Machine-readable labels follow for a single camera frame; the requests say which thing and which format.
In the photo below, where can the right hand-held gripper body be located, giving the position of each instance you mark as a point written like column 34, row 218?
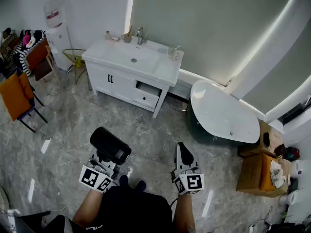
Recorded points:
column 194, row 182

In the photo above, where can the chrome bathtub faucet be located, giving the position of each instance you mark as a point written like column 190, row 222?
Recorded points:
column 230, row 81

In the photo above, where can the white bathtub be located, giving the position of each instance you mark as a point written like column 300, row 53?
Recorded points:
column 223, row 110

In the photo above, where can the white soap dish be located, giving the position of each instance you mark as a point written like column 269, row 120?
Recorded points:
column 115, row 38

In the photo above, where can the white crumpled cloth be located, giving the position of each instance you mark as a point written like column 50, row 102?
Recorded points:
column 278, row 173

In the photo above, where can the pale blue tray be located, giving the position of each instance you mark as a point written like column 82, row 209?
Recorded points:
column 162, row 50

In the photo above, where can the clear glass cup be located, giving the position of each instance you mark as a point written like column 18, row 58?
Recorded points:
column 170, row 51

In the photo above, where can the orange cloth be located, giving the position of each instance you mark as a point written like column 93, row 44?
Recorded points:
column 266, row 173

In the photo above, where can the person's left forearm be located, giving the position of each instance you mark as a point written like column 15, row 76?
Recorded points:
column 90, row 207

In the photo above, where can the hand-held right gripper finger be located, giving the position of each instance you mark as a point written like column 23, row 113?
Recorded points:
column 179, row 156
column 190, row 158

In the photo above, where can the large cardboard box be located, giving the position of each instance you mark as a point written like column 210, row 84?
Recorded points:
column 250, row 173

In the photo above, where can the white cabinet drawer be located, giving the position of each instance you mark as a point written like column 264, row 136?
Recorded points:
column 147, row 96

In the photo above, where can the person's black clothing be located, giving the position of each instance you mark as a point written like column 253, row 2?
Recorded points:
column 133, row 212

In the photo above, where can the clear water bottle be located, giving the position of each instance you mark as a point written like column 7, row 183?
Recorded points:
column 54, row 13

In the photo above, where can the metal sink drain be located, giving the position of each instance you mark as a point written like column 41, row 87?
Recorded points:
column 133, row 60

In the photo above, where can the white vanity cabinet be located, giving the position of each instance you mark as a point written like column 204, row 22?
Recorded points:
column 114, row 84

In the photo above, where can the small cardboard box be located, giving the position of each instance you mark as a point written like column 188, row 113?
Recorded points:
column 255, row 149

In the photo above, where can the beige cup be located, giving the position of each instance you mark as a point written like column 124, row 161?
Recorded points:
column 126, row 38

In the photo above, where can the white water dispenser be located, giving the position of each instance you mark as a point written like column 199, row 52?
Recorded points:
column 59, row 47

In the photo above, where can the wooden toothbrush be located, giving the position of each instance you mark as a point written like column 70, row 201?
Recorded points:
column 130, row 30

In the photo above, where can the grey roller blind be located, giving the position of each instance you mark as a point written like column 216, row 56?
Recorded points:
column 206, row 28
column 279, row 81

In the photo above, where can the person's black shoe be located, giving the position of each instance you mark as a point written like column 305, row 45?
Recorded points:
column 141, row 185
column 123, row 179

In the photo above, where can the black chair with orange cushion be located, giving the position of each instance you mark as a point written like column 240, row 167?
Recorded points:
column 14, row 96

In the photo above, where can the brown wooden chair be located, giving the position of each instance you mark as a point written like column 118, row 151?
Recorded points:
column 40, row 54

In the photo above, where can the person's right forearm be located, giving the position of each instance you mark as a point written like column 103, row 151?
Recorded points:
column 183, row 212

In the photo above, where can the black and white striped cover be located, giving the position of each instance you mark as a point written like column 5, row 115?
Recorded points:
column 19, row 52

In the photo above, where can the small clear bottle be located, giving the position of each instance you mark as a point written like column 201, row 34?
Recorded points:
column 107, row 36

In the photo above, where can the black hair dryer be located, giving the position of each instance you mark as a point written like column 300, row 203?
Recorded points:
column 109, row 144

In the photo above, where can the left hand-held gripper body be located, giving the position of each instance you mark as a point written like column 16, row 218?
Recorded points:
column 90, row 177

